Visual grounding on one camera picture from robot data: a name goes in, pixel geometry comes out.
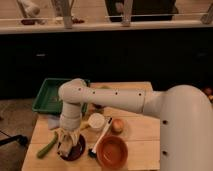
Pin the grey cloth piece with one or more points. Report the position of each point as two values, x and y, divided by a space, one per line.
53 122

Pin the orange bowl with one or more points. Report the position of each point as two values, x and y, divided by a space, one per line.
112 152

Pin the orange round fruit toy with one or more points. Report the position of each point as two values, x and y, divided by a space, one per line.
117 125

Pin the purple bowl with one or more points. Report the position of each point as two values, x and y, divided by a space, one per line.
76 151

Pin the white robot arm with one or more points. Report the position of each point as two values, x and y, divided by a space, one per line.
184 111

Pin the green cucumber toy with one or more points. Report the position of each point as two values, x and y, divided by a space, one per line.
42 152

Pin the green plastic tray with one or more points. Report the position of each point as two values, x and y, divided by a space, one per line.
47 100

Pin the white round cup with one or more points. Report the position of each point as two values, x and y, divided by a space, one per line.
96 121

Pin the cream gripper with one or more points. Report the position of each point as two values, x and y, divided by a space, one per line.
67 140

